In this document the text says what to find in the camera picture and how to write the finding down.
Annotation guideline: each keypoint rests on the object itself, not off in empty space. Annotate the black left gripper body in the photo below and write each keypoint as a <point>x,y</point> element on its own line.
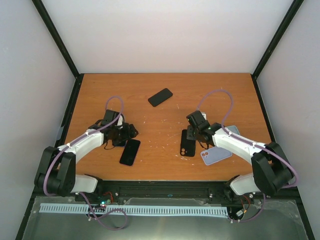
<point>121,136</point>

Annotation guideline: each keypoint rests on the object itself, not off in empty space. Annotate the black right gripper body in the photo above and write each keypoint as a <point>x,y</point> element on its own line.
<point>191,135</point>

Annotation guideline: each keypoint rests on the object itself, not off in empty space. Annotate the purple phone black screen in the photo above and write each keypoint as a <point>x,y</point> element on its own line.
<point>130,152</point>

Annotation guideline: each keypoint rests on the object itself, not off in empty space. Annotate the black phone case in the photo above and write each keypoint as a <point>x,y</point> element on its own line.
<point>187,146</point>

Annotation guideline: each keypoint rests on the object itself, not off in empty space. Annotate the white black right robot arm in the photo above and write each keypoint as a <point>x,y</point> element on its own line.
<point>271,170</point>

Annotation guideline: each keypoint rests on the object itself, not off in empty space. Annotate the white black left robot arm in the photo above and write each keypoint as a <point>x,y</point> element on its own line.
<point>56,173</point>

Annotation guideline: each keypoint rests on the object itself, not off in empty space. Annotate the lavender phone case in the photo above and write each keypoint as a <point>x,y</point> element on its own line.
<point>214,155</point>

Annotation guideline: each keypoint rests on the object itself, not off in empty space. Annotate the light blue phone case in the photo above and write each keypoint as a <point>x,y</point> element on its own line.
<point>233,130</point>

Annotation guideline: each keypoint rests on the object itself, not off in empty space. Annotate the black phone on table top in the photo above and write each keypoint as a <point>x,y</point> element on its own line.
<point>160,97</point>

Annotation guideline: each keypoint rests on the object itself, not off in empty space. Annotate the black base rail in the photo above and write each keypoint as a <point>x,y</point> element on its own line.
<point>213,192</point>

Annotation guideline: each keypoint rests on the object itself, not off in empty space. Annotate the light blue cable duct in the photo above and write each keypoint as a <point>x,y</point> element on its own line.
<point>136,210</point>

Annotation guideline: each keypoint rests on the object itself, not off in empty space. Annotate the black left frame post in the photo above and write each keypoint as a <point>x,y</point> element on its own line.
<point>47,20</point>

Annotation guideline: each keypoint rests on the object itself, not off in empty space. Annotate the black frame post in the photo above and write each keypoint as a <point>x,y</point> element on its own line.
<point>279,33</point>
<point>47,20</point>

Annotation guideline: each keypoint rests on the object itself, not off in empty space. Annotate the black right frame post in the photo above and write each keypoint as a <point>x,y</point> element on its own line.
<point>279,33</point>

